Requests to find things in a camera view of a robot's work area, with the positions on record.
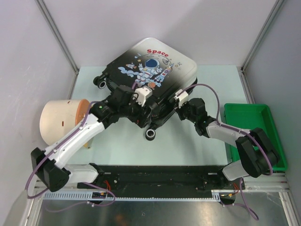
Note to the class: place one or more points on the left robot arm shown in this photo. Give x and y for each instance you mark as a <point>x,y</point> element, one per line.
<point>50,164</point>

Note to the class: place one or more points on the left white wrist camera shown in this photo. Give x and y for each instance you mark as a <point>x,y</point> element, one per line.
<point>143,94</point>

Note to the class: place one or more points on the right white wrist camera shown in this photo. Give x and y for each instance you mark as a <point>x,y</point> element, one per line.
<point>181,97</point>

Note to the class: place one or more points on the white black space suitcase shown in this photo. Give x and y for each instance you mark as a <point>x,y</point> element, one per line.
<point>151,63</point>

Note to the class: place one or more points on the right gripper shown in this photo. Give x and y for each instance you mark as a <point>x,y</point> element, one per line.
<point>179,110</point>

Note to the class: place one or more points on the beige drum with orange lid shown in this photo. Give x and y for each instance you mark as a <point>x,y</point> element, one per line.
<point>59,117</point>

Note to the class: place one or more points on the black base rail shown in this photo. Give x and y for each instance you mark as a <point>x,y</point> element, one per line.
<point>164,181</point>

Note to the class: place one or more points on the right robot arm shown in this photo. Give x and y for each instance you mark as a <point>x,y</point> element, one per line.
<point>257,155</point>

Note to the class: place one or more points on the grey slotted cable duct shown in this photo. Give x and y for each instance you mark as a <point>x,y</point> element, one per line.
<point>85,195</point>

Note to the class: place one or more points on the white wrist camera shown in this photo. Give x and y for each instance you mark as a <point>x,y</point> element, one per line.
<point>143,94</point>
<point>181,97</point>

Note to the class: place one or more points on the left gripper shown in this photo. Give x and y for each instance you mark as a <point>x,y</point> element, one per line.
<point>141,121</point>

